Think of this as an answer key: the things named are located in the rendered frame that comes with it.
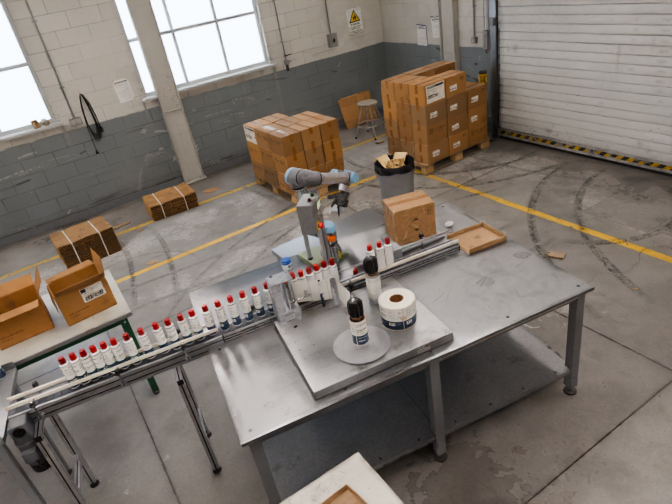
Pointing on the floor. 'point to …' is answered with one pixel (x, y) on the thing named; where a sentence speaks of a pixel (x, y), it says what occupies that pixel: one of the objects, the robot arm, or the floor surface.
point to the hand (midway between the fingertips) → (333, 215)
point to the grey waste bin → (396, 184)
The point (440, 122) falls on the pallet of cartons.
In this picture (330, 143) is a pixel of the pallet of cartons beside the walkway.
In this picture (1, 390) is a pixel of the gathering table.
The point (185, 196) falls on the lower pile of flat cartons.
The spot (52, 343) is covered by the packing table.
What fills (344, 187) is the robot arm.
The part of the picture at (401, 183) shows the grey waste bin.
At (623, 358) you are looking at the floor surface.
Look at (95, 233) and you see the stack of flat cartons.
